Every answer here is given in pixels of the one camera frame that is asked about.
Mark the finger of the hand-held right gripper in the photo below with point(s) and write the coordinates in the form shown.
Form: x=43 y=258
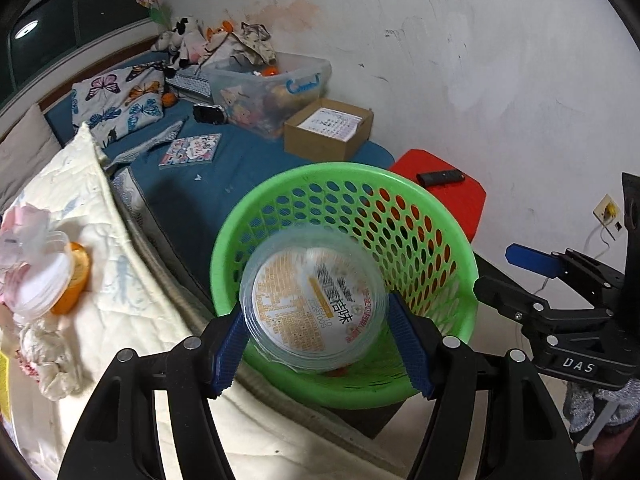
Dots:
x=535 y=257
x=500 y=295

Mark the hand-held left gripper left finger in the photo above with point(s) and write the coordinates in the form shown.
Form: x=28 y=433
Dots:
x=230 y=355

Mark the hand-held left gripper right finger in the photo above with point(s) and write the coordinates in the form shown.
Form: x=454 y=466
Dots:
x=412 y=355

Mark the clear container with printed lid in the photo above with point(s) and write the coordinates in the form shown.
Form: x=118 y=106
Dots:
x=300 y=300

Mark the large orange peel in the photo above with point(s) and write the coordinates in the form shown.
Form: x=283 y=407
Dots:
x=79 y=270

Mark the green plastic basket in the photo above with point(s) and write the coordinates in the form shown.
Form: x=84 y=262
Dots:
x=345 y=171

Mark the person's right forearm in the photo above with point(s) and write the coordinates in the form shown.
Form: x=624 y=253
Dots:
x=620 y=455

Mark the person's right hand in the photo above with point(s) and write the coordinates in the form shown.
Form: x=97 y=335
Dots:
x=580 y=410

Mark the red stool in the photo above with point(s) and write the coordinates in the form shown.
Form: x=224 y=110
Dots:
x=450 y=200

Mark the white printed quilt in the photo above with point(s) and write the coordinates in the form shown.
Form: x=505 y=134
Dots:
x=130 y=320

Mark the black remote control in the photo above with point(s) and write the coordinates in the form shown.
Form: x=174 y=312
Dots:
x=440 y=178

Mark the crumpled white tissue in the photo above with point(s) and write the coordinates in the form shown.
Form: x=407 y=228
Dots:
x=47 y=360

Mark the blue bed sheet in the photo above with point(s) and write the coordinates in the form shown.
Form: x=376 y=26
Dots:
x=240 y=170

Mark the clear plastic container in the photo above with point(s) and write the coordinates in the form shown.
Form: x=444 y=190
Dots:
x=42 y=280

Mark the colourful printed booklet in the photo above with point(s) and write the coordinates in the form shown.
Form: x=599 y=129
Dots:
x=190 y=151

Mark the grey patterned cloth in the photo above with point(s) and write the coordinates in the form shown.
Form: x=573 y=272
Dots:
x=155 y=142

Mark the yellow packet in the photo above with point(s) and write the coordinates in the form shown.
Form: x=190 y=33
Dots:
x=4 y=385

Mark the brown cardboard box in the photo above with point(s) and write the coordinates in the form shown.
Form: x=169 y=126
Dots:
x=315 y=142

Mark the black small device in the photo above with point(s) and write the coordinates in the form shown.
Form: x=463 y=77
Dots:
x=209 y=114

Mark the white calendar sheet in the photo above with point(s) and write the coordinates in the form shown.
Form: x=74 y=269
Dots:
x=330 y=122

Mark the pink snack packet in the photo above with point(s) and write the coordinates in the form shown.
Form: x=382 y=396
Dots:
x=20 y=225

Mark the small orange ball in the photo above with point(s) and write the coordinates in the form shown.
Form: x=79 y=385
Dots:
x=170 y=100

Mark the clear plastic storage bin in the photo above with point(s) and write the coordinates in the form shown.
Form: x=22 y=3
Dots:
x=250 y=90

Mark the butterfly print pillow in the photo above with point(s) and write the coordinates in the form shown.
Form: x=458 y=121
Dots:
x=120 y=100

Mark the orange fruit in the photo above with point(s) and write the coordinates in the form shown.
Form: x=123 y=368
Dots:
x=270 y=71

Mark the beige pillow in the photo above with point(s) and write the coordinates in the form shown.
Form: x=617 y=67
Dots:
x=30 y=150

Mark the beige patterned cloth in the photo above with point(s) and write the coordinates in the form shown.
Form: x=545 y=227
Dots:
x=252 y=42

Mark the orange plush fox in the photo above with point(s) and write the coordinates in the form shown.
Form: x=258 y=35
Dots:
x=220 y=34

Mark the black and white plush cow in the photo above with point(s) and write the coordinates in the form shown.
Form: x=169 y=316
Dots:
x=185 y=35

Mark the dark window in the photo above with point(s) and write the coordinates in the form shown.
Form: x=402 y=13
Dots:
x=75 y=5

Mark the white wall socket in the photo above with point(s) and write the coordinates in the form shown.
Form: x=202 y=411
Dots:
x=607 y=209

